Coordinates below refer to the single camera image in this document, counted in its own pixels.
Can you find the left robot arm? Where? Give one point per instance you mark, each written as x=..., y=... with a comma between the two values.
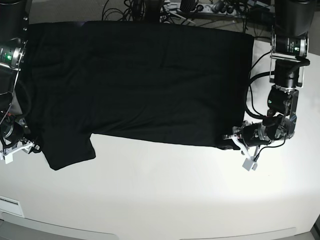
x=288, y=58

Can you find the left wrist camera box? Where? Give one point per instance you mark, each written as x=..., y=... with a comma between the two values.
x=250, y=164

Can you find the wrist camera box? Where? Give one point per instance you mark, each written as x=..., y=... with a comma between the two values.
x=7, y=156
x=250, y=164

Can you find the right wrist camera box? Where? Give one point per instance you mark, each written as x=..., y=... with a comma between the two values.
x=7, y=156

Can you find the white power strip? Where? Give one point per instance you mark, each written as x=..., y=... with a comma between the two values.
x=218, y=8

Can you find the black T-shirt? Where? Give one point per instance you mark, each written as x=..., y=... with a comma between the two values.
x=156, y=82

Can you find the black support post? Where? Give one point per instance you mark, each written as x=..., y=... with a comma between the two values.
x=151, y=11

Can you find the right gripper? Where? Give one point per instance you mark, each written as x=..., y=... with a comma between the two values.
x=16, y=135

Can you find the white label plate on table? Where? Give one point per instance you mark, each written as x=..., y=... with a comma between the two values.
x=11, y=206

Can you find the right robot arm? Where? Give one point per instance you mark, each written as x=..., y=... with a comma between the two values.
x=15, y=101

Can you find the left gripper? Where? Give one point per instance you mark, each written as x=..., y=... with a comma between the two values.
x=247, y=135

